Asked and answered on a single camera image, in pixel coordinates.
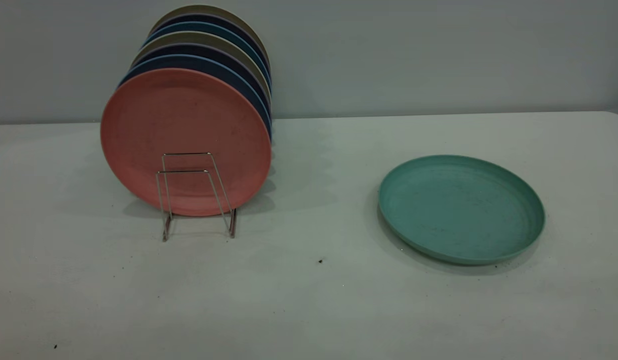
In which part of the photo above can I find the green plate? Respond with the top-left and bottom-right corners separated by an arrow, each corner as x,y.
378,154 -> 546,266

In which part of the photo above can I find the dark purple plate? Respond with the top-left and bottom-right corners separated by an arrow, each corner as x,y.
150,13 -> 271,73
131,42 -> 273,108

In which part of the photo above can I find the navy blue plate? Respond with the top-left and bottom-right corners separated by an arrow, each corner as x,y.
117,53 -> 273,142

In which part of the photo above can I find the teal blue plate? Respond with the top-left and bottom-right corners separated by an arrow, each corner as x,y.
144,21 -> 272,86

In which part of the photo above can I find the pink plate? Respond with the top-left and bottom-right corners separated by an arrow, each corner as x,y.
100,68 -> 273,218

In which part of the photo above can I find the metal wire plate rack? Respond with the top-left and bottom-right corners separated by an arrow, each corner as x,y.
155,151 -> 238,243

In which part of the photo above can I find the beige plate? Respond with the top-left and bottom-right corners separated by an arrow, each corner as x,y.
153,4 -> 271,66
138,31 -> 272,98

